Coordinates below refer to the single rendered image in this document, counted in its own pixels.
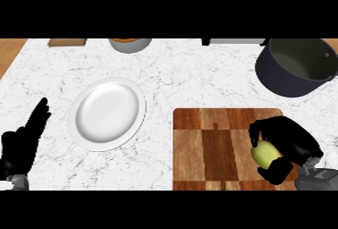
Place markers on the brown wooden block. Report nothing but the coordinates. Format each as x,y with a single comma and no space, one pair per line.
66,42

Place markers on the grey bowl with orange contents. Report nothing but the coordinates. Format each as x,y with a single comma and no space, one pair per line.
130,44

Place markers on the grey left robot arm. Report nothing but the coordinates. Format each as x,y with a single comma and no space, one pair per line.
17,182

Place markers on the brown wooden cutting board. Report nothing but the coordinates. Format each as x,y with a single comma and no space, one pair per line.
215,149

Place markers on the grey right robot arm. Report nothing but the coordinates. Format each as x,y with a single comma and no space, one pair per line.
317,178

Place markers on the yellow-green lemon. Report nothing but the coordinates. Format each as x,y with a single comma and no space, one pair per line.
264,154

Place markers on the dark grey pot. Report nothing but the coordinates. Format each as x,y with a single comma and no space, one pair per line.
298,67

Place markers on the grey appliance with black edge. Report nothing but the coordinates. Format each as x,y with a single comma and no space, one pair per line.
233,41

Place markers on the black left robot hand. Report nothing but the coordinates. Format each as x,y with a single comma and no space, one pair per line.
22,143

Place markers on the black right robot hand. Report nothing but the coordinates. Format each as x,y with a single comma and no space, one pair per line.
289,137

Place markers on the white oval plate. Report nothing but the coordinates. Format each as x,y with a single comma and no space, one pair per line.
106,113

